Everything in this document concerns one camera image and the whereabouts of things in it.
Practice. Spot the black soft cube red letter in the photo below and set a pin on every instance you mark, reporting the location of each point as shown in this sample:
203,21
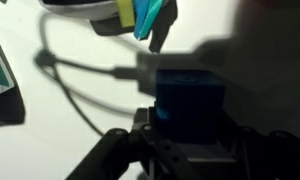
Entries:
103,13

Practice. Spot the blue block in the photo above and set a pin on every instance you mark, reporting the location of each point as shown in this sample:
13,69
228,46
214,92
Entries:
190,103

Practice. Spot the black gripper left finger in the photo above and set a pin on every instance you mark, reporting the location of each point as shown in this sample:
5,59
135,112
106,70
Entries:
123,150

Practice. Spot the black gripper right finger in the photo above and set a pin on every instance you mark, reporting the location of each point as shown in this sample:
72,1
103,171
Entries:
273,156

